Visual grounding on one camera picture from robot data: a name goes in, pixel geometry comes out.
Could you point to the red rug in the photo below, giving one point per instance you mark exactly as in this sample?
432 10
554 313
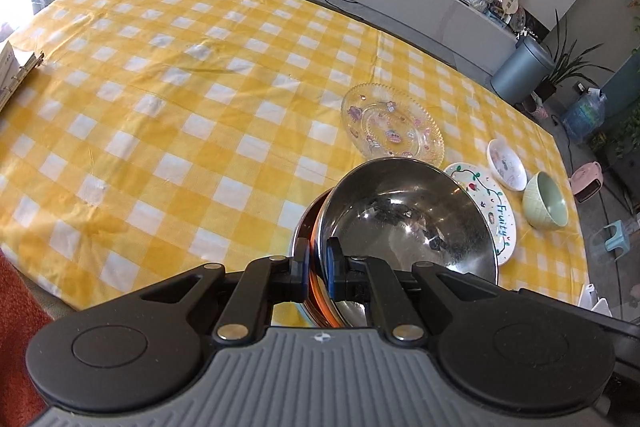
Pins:
20 332

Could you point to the white object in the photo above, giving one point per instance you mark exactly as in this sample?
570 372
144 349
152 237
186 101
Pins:
594 297

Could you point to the pink space heater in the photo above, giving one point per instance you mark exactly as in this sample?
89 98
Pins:
586 182

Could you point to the pink slipper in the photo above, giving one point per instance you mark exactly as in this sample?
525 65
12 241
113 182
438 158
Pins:
531 109

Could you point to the grey trash can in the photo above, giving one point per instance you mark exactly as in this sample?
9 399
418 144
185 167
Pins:
522 67

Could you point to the long leaf potted plant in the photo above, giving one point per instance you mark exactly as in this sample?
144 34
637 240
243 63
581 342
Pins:
565 57

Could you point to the white fruit print plate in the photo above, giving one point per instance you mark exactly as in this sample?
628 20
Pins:
492 207

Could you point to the pale green bowl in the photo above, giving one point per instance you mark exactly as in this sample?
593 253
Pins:
547 204

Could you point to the yellow checkered tablecloth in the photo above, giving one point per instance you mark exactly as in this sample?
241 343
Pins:
175 107

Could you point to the small white printed dish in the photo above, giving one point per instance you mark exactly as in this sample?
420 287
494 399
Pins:
507 164

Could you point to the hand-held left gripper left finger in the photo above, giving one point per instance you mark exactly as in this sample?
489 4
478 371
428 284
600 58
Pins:
300 269

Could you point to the large water bottle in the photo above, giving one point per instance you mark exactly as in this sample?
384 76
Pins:
585 117

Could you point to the clear glass printed plate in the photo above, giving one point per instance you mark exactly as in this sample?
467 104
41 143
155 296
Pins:
390 127

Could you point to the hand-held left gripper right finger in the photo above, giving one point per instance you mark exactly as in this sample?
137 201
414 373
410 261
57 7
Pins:
334 269

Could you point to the stainless steel bowl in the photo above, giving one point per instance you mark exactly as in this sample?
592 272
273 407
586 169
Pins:
400 207

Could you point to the small blue plastic stool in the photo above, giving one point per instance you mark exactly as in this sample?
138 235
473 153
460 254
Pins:
616 234

